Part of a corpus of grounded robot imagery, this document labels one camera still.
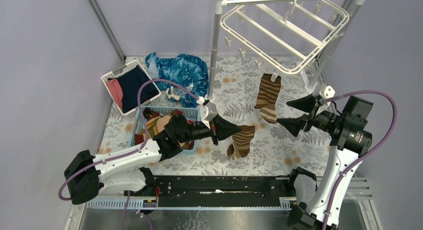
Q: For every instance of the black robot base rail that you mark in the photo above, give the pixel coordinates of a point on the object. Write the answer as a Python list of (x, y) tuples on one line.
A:
[(218, 191)]

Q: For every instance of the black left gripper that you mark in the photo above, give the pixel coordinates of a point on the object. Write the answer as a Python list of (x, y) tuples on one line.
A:
[(214, 134)]

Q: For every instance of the blue patterned cloth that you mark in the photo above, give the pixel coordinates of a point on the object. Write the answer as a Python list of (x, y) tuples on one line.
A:
[(189, 71)]

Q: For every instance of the brown striped sock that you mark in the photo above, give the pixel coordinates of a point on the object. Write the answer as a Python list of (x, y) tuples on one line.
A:
[(267, 97), (240, 146)]

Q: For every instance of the pile of assorted socks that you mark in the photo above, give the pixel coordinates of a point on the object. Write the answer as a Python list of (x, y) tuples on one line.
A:
[(155, 124)]

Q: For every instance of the pink folded garment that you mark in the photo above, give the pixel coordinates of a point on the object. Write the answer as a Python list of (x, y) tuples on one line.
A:
[(116, 92)]

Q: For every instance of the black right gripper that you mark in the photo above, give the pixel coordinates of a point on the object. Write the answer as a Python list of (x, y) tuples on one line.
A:
[(307, 103)]

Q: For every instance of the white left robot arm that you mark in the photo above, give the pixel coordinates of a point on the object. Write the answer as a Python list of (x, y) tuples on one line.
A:
[(88, 176)]

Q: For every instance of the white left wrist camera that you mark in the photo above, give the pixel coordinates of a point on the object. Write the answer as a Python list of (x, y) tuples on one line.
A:
[(207, 111)]

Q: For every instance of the floral patterned table mat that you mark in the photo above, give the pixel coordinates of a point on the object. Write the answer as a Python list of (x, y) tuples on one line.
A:
[(273, 150)]

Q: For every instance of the dark navy folded garment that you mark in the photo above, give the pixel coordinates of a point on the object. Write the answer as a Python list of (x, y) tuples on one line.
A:
[(130, 83)]

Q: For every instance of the white clip drying hanger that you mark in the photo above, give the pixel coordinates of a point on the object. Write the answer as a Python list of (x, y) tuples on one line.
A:
[(286, 35)]

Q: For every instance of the white plastic basket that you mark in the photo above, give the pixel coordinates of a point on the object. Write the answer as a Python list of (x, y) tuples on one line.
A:
[(149, 93)]

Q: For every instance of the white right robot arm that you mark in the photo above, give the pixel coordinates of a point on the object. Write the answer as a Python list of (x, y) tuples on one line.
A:
[(318, 205)]

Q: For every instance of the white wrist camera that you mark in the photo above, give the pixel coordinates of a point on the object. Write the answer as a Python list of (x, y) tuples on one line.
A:
[(322, 93), (207, 111)]

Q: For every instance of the light blue sock basket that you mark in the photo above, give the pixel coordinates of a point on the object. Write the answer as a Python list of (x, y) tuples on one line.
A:
[(191, 114)]

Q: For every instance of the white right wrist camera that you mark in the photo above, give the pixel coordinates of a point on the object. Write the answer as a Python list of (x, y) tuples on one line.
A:
[(322, 93)]

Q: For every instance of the silver white drying rack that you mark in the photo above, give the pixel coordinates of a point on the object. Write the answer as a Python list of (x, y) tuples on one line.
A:
[(223, 6)]

